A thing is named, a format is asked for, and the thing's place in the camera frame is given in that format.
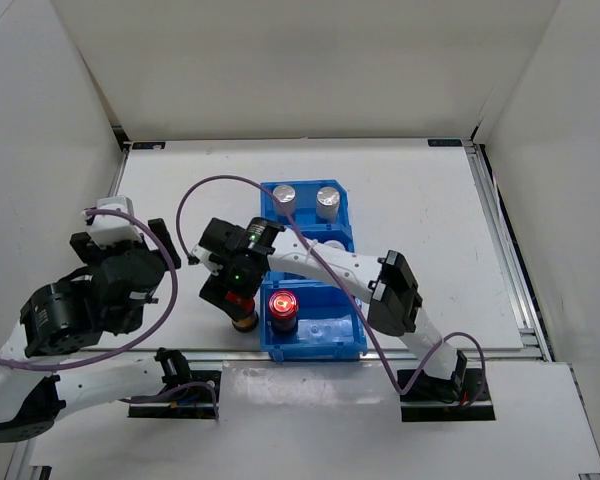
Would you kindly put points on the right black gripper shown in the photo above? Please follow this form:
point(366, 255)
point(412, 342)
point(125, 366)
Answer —
point(214, 290)

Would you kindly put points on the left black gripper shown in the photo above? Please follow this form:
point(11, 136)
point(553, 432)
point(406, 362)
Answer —
point(90, 252)

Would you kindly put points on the red-lid sauce jar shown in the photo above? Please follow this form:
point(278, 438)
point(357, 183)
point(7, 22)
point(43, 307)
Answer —
point(283, 308)
point(244, 317)

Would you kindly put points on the silver-lid salt shaker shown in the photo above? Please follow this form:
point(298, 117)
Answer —
point(285, 202)
point(328, 201)

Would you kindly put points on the white-lid spice jar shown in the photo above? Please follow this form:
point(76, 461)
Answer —
point(335, 244)

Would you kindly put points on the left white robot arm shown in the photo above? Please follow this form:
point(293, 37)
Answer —
point(58, 320)

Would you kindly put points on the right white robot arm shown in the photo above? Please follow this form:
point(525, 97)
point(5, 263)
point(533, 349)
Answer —
point(393, 300)

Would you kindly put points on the near blue storage bin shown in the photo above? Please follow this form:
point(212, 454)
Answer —
point(328, 328)

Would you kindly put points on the blue storage bin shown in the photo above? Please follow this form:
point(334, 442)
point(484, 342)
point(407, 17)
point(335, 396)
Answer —
point(340, 240)
point(328, 328)
point(305, 212)

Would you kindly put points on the far blue storage bin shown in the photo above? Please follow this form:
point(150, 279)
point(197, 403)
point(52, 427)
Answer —
point(305, 212)

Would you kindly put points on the middle blue storage bin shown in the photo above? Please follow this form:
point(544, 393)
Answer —
point(340, 240)

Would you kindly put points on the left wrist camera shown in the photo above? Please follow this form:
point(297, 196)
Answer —
point(107, 231)

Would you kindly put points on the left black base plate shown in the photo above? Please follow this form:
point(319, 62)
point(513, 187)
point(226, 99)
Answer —
point(193, 395)

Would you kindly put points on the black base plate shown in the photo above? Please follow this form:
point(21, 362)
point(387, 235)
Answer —
point(193, 395)
point(431, 400)

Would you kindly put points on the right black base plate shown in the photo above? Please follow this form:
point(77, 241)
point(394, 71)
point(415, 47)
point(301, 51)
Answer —
point(431, 400)

